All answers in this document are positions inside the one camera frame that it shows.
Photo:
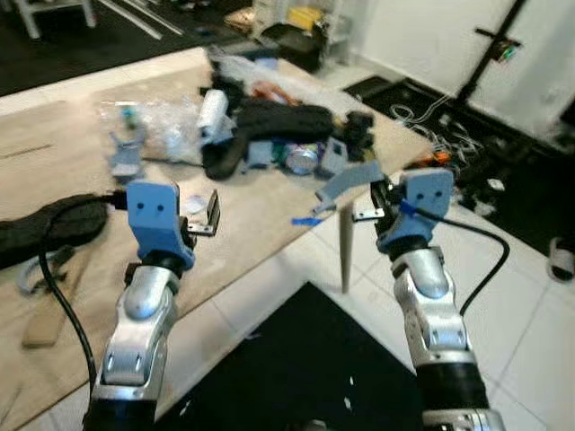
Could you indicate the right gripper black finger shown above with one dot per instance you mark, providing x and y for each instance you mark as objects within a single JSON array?
[{"x": 378, "y": 197}]

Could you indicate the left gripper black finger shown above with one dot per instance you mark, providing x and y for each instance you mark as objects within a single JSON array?
[{"x": 214, "y": 212}]

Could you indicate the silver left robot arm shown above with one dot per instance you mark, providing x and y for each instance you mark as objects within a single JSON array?
[{"x": 144, "y": 332}]

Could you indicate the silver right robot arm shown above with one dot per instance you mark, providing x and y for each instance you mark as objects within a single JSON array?
[{"x": 436, "y": 314}]

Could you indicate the orange small device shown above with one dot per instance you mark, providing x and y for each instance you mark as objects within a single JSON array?
[{"x": 436, "y": 157}]

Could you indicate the black gripper module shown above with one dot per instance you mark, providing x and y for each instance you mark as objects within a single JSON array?
[{"x": 359, "y": 135}]

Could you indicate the wooden table leg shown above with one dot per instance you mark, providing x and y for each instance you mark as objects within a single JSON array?
[{"x": 345, "y": 256}]

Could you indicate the blue tape piece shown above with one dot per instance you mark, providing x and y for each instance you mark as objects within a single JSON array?
[{"x": 305, "y": 220}]

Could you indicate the silver blue can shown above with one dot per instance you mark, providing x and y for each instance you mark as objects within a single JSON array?
[{"x": 302, "y": 160}]

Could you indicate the clear plastic bag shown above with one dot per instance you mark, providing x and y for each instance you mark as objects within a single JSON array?
[{"x": 166, "y": 130}]

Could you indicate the grey printed part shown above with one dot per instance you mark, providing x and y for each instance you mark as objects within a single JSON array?
[{"x": 126, "y": 157}]

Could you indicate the white cylinder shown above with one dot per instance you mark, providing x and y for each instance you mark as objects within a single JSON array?
[{"x": 214, "y": 112}]

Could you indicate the small white floor item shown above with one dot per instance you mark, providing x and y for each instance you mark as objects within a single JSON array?
[{"x": 495, "y": 185}]

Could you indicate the black floor mat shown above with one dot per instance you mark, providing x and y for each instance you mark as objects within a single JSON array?
[
  {"x": 296, "y": 359},
  {"x": 108, "y": 54},
  {"x": 521, "y": 180}
]

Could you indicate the crumpled clear plastic sheet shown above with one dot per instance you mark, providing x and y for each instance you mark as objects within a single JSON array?
[{"x": 247, "y": 72}]

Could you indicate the black case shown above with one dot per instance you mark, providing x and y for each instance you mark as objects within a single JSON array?
[{"x": 292, "y": 45}]

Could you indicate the black stand pole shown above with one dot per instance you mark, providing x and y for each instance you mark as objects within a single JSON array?
[{"x": 490, "y": 54}]

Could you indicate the white tape roll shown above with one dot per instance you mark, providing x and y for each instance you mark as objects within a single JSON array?
[{"x": 561, "y": 260}]

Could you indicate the yellow box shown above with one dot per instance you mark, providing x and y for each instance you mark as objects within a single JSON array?
[{"x": 305, "y": 18}]

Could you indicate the grey robot foot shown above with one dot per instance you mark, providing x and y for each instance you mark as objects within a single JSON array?
[{"x": 314, "y": 426}]

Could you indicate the pale right wrist camera mount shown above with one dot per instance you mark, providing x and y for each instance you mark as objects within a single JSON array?
[{"x": 420, "y": 202}]

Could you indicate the pale wrist camera mount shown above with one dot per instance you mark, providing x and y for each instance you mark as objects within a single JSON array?
[
  {"x": 154, "y": 215},
  {"x": 420, "y": 202}
]

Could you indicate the grey angled bracket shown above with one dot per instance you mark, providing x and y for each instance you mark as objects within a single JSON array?
[{"x": 355, "y": 178}]

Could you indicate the pale left wrist camera mount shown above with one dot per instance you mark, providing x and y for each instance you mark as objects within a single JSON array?
[{"x": 154, "y": 215}]

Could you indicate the white table frame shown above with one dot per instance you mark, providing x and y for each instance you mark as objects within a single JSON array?
[{"x": 54, "y": 11}]

